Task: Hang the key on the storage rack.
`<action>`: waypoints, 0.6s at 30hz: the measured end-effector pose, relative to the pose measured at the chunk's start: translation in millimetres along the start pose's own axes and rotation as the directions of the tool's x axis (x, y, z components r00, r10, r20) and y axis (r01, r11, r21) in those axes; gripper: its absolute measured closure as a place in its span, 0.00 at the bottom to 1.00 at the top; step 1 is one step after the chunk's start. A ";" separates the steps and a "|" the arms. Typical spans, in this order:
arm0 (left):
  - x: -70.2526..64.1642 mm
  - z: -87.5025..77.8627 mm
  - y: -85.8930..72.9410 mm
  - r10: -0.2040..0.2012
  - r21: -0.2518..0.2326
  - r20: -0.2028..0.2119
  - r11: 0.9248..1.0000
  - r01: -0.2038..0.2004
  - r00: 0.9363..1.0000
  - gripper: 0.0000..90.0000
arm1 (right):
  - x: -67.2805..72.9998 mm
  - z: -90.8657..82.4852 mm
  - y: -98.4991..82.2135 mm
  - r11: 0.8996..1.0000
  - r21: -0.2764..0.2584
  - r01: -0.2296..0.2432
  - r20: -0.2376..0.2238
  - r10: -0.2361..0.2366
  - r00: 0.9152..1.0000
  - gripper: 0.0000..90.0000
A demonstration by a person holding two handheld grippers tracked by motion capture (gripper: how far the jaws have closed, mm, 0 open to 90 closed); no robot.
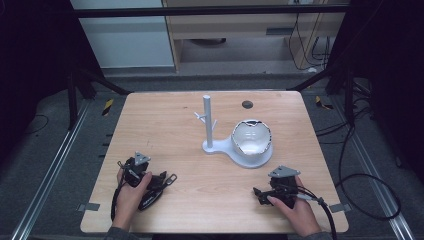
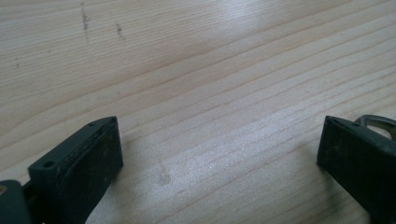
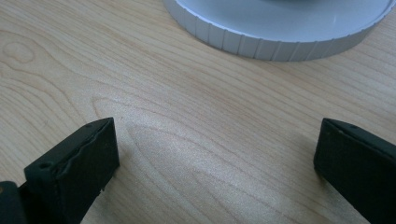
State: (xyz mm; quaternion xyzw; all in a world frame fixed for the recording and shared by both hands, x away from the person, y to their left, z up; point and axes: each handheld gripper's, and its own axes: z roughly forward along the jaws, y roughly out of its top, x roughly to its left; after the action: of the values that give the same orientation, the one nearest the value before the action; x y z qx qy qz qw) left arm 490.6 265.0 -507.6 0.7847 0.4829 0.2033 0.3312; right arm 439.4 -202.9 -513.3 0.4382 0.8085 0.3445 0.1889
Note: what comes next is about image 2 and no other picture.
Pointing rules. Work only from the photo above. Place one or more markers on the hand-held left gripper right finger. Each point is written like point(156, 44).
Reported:
point(361, 158)

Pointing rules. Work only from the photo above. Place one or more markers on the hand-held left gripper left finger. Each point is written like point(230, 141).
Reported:
point(77, 168)

